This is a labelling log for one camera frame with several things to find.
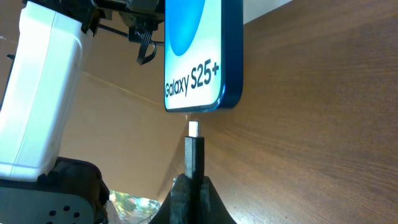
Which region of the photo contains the blue Galaxy smartphone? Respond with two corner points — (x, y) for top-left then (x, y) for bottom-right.
(164, 0), (244, 113)

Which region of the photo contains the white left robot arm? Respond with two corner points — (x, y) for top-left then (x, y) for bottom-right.
(1, 0), (164, 223)

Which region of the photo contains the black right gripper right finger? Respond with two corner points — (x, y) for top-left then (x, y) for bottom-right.
(198, 176), (236, 224)

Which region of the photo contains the black charging cable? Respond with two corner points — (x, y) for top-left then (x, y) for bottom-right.
(184, 121), (205, 187)

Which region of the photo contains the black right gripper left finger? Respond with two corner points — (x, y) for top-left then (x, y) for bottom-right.
(149, 174), (190, 224)

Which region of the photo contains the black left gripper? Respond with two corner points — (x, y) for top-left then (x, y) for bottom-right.
(91, 0), (165, 43)

